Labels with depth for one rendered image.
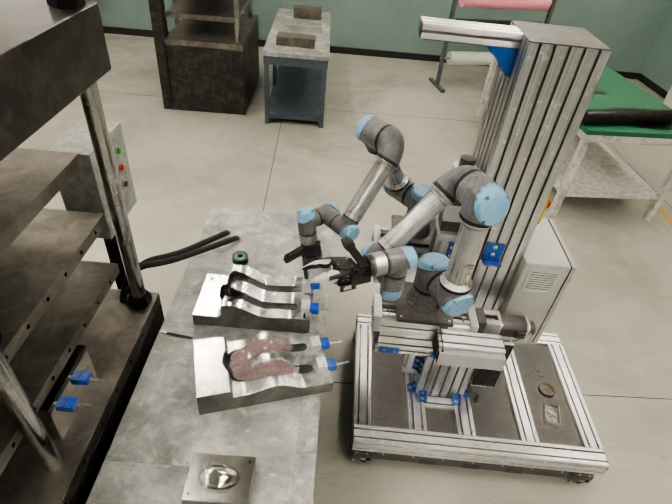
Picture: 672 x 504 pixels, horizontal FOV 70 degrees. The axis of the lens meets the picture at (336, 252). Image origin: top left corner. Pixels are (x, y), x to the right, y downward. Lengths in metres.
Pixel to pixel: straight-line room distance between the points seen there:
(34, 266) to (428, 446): 1.86
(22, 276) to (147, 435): 0.67
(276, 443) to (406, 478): 1.06
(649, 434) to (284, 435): 2.28
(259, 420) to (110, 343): 0.73
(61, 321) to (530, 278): 1.79
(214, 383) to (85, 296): 0.60
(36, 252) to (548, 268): 1.88
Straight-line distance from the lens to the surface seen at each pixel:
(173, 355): 2.08
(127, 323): 2.26
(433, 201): 1.60
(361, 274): 1.47
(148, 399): 1.97
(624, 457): 3.26
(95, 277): 2.12
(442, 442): 2.59
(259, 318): 2.07
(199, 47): 5.78
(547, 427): 2.87
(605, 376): 3.59
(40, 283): 1.77
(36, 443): 1.79
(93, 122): 1.82
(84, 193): 2.15
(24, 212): 1.65
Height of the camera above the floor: 2.39
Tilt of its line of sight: 39 degrees down
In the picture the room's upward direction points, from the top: 6 degrees clockwise
